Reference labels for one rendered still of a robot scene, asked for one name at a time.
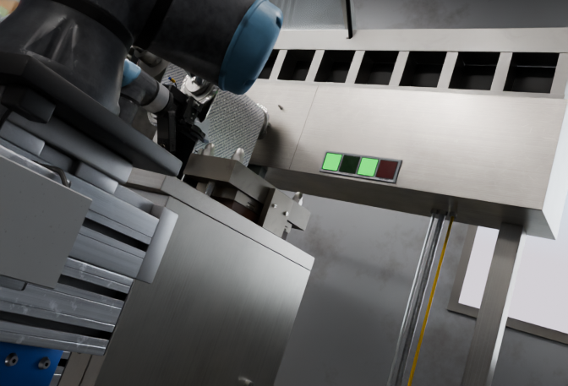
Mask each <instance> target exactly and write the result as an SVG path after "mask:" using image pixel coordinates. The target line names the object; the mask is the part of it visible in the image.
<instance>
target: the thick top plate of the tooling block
mask: <svg viewBox="0 0 568 386"><path fill-rule="evenodd" d="M183 174H184V175H186V176H187V177H190V178H191V179H193V180H195V181H196V182H203V183H208V181H211V182H214V183H216V186H221V187H225V188H234V189H238V190H239V191H241V192H242V193H244V194H246V195H248V196H249V197H250V198H252V199H253V200H255V201H256V202H258V203H260V204H262V205H263V206H264V204H265V200H266V197H267V195H268V192H269V190H270V188H275V187H274V186H273V185H271V184H270V183H268V182H267V181H266V180H265V179H263V178H262V177H260V176H259V175H257V174H256V173H254V172H253V171H251V170H250V169H248V168H247V167H246V166H245V165H243V164H242V163H241V162H239V161H238V160H232V159H227V158H221V157H215V156H210V155H200V154H194V153H191V154H190V157H189V158H188V162H187V165H186V166H185V169H184V171H183ZM275 189H277V188H275ZM277 190H278V191H280V190H279V189H277ZM280 192H281V193H283V192H282V191H280ZM283 194H284V193H283ZM284 195H286V194H284ZM286 196H287V195H286ZM287 197H288V196H287ZM290 199H291V198H290ZM292 201H293V204H292V208H291V211H290V214H289V216H288V219H287V221H288V222H290V223H291V224H292V227H291V228H293V229H298V230H301V231H305V229H306V226H307V224H308V221H309V217H310V214H311V212H309V211H308V210H307V209H305V208H304V207H303V206H301V205H300V204H298V203H297V202H295V201H294V200H293V199H292Z"/></svg>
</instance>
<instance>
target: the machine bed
mask: <svg viewBox="0 0 568 386"><path fill-rule="evenodd" d="M119 184H121V185H124V186H128V187H131V188H138V189H143V190H146V191H151V192H154V193H161V194H165V195H169V196H171V197H173V198H175V199H177V200H179V201H181V202H182V203H184V204H186V205H188V206H190V207H192V208H194V209H196V210H198V211H199V212H201V213H203V214H205V215H207V216H209V217H210V218H212V219H214V220H216V221H218V222H220V223H222V224H223V225H225V226H227V227H229V228H231V229H233V230H234V231H237V232H238V233H240V234H242V235H244V236H246V237H248V238H249V239H251V240H253V241H255V242H257V243H259V244H260V245H262V246H264V247H267V248H269V249H270V250H272V251H273V252H275V253H278V254H280V255H281V256H283V257H284V258H287V259H289V260H291V261H293V262H294V263H295V264H298V265H300V266H302V267H304V268H305V269H307V270H309V271H310V270H311V269H312V266H313V263H314V258H313V257H312V256H310V255H308V254H307V253H305V252H303V251H302V250H300V249H298V248H297V247H294V246H293V245H292V244H290V243H288V242H286V241H284V240H282V239H281V238H280V237H278V236H276V235H274V234H272V233H271V232H269V231H267V230H266V229H264V228H262V227H261V226H258V225H257V224H255V223H253V222H252V221H251V220H248V219H247V218H245V217H243V216H241V215H240V214H238V213H237V212H235V211H233V210H231V209H229V208H228V207H227V206H225V205H223V204H221V203H219V202H217V201H215V200H214V199H213V198H211V197H209V196H207V195H205V194H204V193H202V192H201V191H199V190H197V189H195V188H193V187H191V186H190V185H188V184H187V183H185V182H183V181H181V180H180V179H178V178H176V177H171V176H168V175H163V174H160V173H156V172H153V171H146V170H142V169H139V168H135V167H133V168H132V171H131V172H130V175H129V177H128V180H127V182H126V183H125V184H122V183H119Z"/></svg>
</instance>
